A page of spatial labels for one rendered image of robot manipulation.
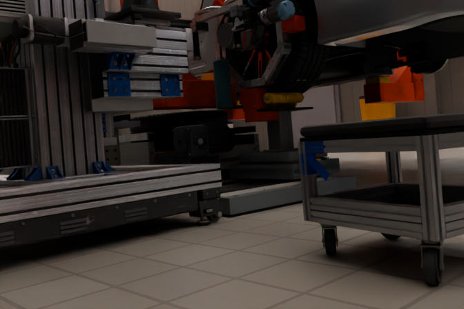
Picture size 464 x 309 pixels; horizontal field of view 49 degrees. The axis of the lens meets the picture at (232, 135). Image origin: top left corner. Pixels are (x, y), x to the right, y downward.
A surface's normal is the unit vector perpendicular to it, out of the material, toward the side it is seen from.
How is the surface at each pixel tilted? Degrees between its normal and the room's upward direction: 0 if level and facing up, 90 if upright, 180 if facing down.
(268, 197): 90
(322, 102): 90
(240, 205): 90
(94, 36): 90
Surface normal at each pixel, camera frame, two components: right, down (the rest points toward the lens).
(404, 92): 0.63, -0.05
